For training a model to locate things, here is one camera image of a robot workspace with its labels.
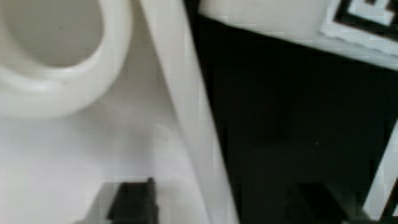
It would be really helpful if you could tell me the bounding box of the white U-shaped obstacle fence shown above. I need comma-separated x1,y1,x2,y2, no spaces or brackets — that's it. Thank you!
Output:
362,121,398,221

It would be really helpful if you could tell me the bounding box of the white table leg centre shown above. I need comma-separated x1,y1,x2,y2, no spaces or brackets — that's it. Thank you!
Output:
199,0,398,71

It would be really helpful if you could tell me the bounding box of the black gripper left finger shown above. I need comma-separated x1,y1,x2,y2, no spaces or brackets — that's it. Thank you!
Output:
76,178,160,224

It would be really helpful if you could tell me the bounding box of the white square tabletop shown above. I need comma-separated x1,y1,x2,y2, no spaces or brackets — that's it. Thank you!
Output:
0,0,240,224

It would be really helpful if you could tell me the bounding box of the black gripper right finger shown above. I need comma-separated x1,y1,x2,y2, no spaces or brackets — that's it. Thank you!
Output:
286,182,369,224

